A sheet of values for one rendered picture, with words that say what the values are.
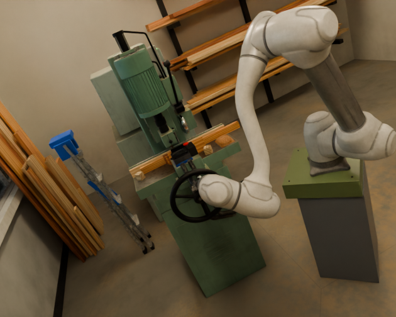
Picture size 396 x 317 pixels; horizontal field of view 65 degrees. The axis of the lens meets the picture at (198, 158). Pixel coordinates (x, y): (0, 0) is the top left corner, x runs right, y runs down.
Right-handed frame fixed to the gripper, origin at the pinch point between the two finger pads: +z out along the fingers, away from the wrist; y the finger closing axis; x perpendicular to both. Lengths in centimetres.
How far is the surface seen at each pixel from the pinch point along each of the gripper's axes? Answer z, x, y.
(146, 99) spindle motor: 18.6, -45.5, 5.3
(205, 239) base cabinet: 40, 39, 10
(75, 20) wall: 225, -187, 31
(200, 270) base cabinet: 47, 57, 21
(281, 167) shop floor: 143, 47, -86
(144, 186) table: 24.8, -6.3, 25.9
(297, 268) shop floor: 42, 83, -33
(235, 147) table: 24.9, -3.4, -26.3
